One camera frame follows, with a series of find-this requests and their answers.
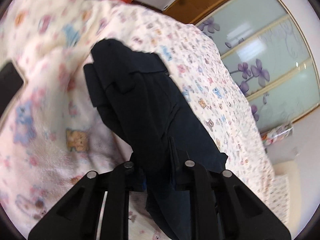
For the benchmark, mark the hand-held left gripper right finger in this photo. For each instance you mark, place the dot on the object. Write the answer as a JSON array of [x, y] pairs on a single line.
[[197, 180]]

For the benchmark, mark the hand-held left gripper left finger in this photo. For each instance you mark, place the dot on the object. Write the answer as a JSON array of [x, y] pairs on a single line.
[[122, 180]]

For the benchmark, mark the black pants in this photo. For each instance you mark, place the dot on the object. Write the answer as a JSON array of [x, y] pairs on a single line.
[[150, 105]]

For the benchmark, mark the cream headboard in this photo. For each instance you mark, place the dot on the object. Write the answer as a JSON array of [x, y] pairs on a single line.
[[287, 168]]

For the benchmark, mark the bear print blanket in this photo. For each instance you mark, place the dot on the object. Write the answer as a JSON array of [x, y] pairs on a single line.
[[200, 80]]

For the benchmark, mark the black chair back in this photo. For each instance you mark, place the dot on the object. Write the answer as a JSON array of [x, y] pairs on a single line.
[[8, 87]]

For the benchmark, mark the frosted glass sliding wardrobe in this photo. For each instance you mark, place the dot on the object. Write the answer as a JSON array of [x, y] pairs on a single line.
[[275, 55]]

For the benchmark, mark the wooden door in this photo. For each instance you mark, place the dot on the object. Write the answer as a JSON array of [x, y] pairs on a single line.
[[192, 2]]

